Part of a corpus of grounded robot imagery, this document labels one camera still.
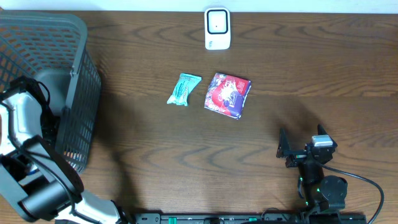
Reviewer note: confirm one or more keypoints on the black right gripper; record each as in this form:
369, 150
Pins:
296, 157

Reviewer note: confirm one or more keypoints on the red purple snack packet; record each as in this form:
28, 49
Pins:
227, 95

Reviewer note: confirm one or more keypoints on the teal wipes packet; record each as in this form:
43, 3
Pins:
185, 85

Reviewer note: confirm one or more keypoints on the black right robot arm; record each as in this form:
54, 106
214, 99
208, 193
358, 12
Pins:
321, 192

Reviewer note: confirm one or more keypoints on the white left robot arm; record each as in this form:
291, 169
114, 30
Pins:
36, 180

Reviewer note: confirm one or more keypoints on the grey plastic basket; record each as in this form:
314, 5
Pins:
51, 48

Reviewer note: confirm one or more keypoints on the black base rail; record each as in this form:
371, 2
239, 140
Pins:
269, 217

